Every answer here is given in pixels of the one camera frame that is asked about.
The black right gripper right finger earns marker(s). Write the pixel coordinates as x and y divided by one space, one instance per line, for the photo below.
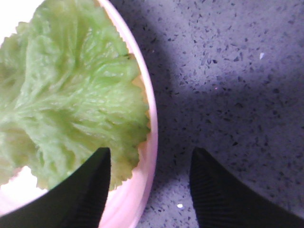
220 200

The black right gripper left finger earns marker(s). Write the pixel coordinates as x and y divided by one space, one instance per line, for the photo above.
77 202

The pink round plate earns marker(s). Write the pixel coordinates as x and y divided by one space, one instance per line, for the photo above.
125 203

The green lettuce leaf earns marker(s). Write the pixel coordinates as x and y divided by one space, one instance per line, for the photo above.
67 88

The grey stone countertop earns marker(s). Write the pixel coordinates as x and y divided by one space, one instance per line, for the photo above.
228 76

